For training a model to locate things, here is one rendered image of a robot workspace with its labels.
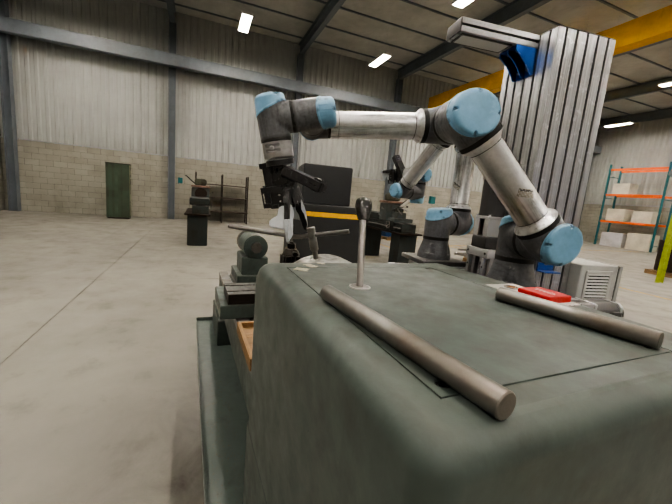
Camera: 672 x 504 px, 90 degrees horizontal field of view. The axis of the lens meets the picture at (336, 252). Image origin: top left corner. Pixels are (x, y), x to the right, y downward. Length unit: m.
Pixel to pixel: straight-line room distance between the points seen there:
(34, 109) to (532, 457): 16.05
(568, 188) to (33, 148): 15.60
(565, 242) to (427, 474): 0.88
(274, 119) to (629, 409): 0.78
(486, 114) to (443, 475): 0.81
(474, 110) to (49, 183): 15.36
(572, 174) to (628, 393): 1.20
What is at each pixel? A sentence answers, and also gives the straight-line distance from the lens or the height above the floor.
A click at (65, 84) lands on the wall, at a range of 15.93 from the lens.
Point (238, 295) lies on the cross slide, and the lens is 1.46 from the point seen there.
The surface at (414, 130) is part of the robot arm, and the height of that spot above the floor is 1.60.
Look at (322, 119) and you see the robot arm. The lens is 0.87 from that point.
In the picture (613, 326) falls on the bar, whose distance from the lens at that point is 0.55.
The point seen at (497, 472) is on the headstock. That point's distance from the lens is 0.28.
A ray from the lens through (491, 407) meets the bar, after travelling 0.28.
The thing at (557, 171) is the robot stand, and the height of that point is 1.56.
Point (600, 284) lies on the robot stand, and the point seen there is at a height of 1.16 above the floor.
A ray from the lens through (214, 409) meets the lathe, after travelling 1.53.
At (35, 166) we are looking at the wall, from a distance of 15.90.
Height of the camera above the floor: 1.40
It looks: 9 degrees down
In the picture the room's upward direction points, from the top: 5 degrees clockwise
